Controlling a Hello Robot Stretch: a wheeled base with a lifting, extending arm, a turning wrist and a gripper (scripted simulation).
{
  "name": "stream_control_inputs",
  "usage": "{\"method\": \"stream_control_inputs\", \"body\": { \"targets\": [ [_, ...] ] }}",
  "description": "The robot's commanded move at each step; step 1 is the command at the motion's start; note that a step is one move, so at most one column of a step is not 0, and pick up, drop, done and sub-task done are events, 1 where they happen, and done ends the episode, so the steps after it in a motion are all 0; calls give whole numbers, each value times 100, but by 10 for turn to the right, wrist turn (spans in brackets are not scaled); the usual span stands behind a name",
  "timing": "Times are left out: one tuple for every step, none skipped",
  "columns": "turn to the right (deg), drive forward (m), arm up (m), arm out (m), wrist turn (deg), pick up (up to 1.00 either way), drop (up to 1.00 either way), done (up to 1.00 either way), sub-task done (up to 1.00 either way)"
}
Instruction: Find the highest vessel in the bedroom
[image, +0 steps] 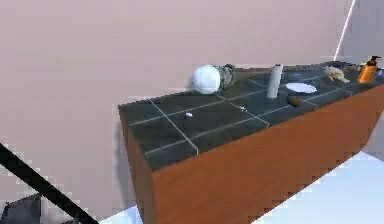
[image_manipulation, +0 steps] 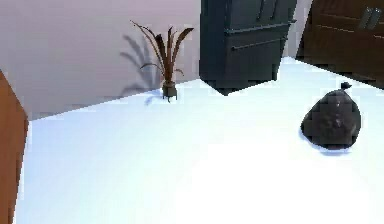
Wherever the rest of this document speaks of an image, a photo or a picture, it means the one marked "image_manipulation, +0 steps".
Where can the brown potted house plant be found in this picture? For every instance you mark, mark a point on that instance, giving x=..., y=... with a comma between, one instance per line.
x=168, y=63

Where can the black fridge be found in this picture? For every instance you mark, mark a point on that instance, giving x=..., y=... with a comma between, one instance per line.
x=243, y=60

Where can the black rubbish bag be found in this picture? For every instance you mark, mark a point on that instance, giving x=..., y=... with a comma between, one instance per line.
x=333, y=123

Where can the dark brown wooden cupboard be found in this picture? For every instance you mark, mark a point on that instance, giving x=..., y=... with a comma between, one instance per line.
x=343, y=43

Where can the orange brown wooden door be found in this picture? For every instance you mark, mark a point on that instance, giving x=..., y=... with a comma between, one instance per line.
x=10, y=150

